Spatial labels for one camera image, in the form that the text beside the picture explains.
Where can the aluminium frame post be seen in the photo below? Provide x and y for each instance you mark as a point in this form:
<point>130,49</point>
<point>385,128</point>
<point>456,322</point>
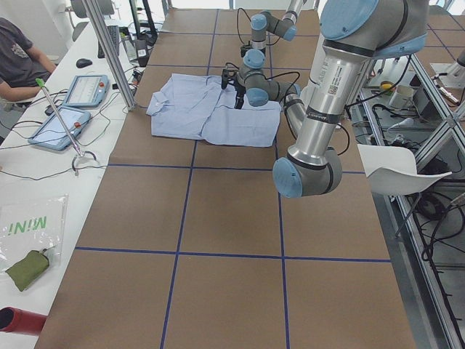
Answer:
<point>95,15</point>

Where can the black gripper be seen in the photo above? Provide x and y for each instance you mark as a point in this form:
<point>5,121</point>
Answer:
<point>240,93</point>

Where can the light blue striped shirt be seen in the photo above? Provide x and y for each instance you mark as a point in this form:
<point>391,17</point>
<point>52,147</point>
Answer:
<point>197,108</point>

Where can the clear plastic bag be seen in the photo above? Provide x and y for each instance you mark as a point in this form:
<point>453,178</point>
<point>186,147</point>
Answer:
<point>36,224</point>

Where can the red cylinder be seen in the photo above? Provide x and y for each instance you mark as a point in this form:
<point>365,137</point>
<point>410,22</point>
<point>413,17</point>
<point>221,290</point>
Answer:
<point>18,321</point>

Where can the green fabric pouch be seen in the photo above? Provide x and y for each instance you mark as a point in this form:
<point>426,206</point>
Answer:
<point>24,272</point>

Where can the black computer mouse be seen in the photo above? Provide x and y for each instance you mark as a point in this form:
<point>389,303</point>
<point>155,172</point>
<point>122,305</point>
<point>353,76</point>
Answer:
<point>83,62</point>

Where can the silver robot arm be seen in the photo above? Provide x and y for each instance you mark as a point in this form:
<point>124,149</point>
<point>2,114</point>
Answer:
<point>351,34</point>
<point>284,28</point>

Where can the seated person grey shirt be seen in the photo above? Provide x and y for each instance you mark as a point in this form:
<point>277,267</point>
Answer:
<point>21,64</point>

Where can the white plastic chair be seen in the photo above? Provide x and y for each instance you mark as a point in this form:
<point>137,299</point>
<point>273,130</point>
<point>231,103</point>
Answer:
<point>392,171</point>

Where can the teach pendant far side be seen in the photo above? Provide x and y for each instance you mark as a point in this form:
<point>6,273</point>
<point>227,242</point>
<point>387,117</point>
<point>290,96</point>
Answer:
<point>52,135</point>

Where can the teach pendant near shirt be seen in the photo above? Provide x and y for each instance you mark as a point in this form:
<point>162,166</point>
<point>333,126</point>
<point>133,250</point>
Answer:
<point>86,91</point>

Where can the pink reacher grabber stick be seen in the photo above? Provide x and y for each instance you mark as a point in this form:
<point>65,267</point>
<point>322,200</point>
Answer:
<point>80,154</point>

